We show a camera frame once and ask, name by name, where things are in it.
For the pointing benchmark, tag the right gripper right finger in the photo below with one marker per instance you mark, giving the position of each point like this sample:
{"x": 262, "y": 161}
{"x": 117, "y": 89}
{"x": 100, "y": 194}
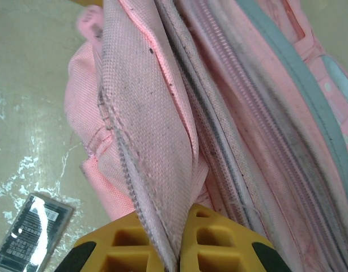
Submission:
{"x": 188, "y": 241}

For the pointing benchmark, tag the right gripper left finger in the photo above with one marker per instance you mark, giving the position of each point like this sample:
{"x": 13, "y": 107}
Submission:
{"x": 86, "y": 249}

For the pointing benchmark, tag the pink school backpack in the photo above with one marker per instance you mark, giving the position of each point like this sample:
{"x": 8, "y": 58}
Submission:
{"x": 219, "y": 113}

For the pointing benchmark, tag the black flat packet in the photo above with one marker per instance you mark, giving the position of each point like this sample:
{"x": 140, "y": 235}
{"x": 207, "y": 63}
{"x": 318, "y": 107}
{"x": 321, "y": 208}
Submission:
{"x": 29, "y": 235}

